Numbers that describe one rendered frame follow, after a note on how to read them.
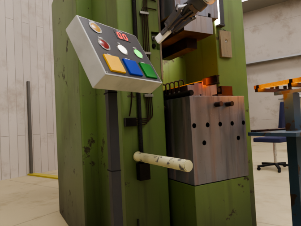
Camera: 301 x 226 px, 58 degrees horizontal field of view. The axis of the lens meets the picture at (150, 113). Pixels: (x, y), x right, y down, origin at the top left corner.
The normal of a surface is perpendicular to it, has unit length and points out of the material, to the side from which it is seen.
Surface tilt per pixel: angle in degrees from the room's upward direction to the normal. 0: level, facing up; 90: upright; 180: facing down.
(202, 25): 90
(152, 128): 90
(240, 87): 90
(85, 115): 90
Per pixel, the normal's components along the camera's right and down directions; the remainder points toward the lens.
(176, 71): 0.47, -0.06
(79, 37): -0.60, 0.00
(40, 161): 0.80, -0.07
